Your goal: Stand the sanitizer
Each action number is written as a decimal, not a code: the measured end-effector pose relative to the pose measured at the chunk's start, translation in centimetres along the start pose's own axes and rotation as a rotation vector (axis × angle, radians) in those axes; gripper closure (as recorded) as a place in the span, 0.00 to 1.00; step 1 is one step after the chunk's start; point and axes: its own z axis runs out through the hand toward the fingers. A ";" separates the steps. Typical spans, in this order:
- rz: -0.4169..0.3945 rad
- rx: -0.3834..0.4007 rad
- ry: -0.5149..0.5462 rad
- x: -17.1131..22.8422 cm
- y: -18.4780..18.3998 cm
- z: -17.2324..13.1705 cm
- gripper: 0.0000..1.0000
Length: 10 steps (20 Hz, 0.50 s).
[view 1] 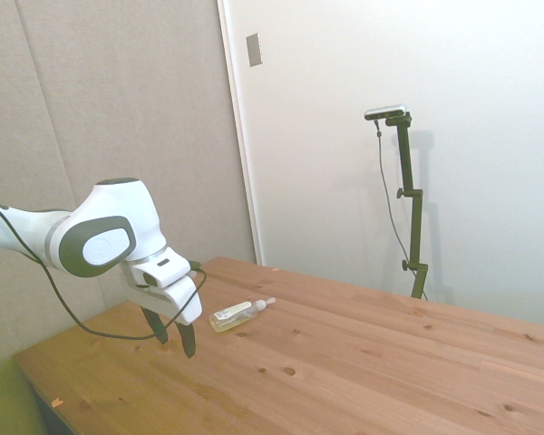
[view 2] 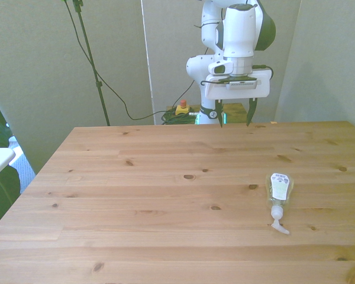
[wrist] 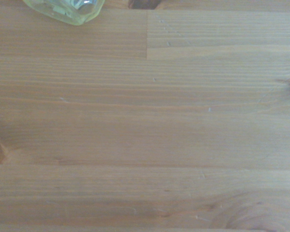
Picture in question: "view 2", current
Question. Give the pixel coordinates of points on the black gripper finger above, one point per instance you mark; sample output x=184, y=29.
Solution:
x=250, y=114
x=219, y=114

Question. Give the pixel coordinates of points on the dark camera stand pole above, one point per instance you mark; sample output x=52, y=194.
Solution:
x=90, y=56

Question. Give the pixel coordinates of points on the white vertical wall trim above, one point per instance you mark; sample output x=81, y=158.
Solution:
x=148, y=59

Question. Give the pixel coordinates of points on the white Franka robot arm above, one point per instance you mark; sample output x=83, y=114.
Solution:
x=239, y=29

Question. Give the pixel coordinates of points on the clear sanitizer pump bottle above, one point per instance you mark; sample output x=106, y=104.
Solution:
x=279, y=189

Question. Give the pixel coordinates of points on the green leafy plant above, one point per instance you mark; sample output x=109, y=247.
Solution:
x=1, y=183

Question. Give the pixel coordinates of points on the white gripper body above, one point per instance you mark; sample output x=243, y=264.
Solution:
x=236, y=92

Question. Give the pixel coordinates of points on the yellow emergency stop button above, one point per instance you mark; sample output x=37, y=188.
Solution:
x=183, y=109

